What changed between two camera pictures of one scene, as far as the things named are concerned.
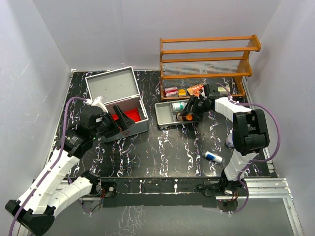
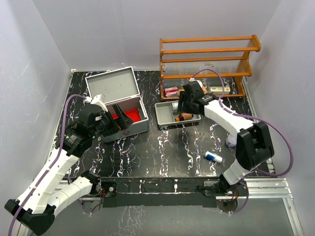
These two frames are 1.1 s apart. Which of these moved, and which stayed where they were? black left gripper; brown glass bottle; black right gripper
Moved: black right gripper
Stayed: brown glass bottle; black left gripper
